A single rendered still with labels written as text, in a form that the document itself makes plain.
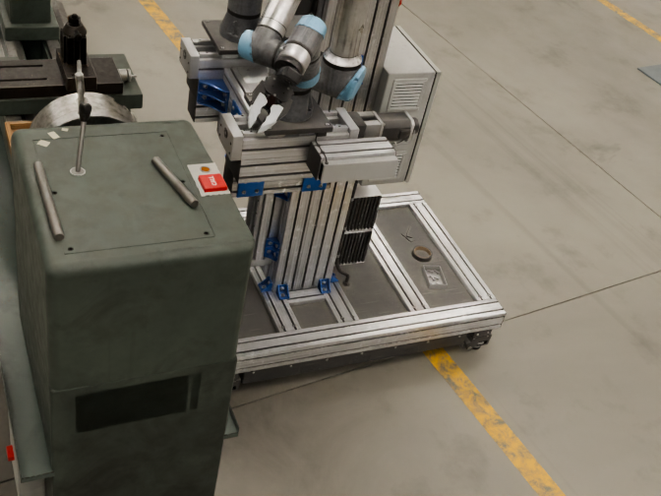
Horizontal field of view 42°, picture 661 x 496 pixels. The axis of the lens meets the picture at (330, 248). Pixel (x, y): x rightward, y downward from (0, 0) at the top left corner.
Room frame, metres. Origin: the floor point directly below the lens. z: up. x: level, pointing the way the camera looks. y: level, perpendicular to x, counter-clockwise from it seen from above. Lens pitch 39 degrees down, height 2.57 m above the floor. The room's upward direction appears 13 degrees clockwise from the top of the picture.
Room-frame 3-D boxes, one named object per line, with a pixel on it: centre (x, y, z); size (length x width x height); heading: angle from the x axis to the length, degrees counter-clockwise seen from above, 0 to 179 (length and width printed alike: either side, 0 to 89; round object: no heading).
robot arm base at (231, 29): (2.80, 0.48, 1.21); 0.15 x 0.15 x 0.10
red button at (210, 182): (1.77, 0.33, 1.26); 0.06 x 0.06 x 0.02; 31
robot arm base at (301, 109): (2.37, 0.23, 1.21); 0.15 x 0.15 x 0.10
